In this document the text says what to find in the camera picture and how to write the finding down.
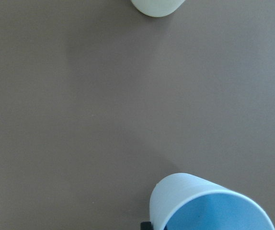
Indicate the cream plastic cup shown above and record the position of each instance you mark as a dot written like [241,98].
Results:
[157,8]

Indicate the blue plastic cup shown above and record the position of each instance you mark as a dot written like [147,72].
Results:
[182,201]

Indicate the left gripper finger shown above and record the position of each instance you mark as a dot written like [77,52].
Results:
[147,225]

